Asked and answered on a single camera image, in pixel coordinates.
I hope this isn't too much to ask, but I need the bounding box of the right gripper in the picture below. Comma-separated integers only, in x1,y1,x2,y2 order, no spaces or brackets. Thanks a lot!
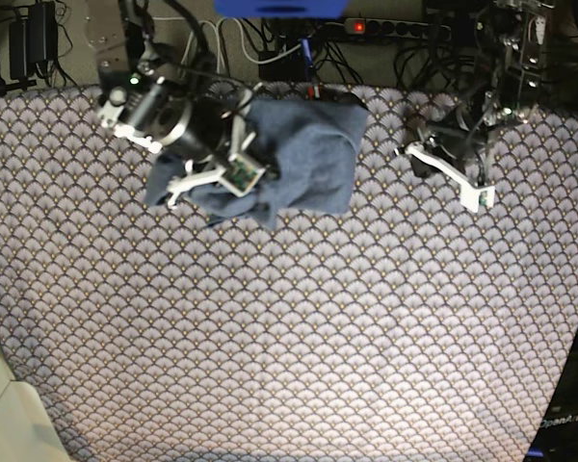
168,97,235,164

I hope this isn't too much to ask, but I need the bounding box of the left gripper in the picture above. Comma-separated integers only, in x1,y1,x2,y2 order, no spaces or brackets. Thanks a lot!
408,107,493,178

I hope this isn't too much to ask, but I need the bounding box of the blue T-shirt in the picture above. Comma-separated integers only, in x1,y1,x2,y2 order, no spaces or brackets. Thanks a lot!
143,95,371,231

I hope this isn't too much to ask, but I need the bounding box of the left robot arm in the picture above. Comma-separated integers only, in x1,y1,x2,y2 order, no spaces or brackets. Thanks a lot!
416,1,554,186

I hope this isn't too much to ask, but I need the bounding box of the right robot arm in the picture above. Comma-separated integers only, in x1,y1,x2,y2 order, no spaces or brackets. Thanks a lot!
86,1,237,167

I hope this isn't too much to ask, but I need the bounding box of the blue box overhead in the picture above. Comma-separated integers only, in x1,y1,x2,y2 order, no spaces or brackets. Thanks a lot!
214,0,348,18

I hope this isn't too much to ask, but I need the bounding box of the black power strip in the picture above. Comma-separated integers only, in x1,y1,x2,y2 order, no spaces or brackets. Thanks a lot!
343,17,432,40

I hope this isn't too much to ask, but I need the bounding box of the black power adapter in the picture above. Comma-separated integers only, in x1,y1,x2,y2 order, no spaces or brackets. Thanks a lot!
8,1,58,80

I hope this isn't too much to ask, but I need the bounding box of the fan-patterned tablecloth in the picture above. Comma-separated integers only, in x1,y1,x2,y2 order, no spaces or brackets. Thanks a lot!
0,87,578,461

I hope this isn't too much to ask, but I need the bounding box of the black OpenArm base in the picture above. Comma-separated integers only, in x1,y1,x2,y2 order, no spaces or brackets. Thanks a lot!
524,330,578,461

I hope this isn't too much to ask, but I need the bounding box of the white cable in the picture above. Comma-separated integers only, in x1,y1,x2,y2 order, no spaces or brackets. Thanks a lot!
148,13,303,81

